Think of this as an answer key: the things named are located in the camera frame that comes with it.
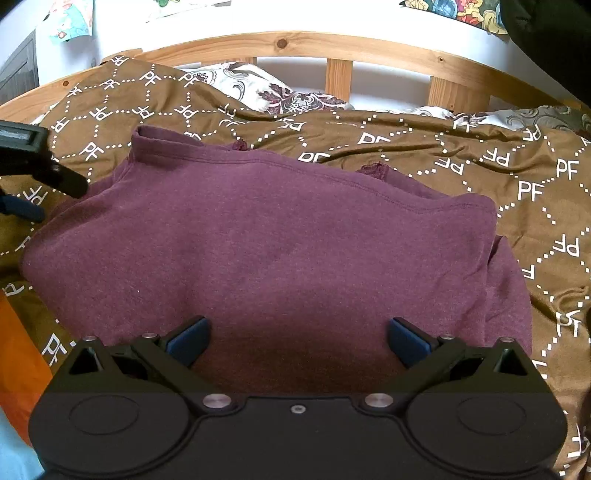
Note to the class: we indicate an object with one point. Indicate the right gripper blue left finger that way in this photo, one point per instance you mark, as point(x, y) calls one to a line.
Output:
point(179, 348)

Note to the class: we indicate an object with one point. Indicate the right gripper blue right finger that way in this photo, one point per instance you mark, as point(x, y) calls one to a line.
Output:
point(417, 349)

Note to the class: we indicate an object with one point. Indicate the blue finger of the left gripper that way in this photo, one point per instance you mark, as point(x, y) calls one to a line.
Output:
point(23, 209)

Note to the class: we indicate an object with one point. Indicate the maroon long-sleeve shirt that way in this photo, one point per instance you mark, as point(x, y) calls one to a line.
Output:
point(298, 267)

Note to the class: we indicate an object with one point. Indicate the curled blue anime poster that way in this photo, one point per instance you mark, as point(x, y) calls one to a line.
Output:
point(69, 19)

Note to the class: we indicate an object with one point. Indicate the colourful striped bedsheet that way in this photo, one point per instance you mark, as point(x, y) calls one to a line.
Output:
point(24, 376)

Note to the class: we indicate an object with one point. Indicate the brown PF patterned blanket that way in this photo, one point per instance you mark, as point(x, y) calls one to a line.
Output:
point(539, 178)

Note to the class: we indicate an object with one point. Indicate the white floral pillow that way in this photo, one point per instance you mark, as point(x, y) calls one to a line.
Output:
point(261, 91)

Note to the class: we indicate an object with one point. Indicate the landscape painting poster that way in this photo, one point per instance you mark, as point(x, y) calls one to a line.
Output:
point(484, 14)

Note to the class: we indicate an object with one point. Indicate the black puffy jacket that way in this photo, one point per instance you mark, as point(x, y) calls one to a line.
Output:
point(555, 35)

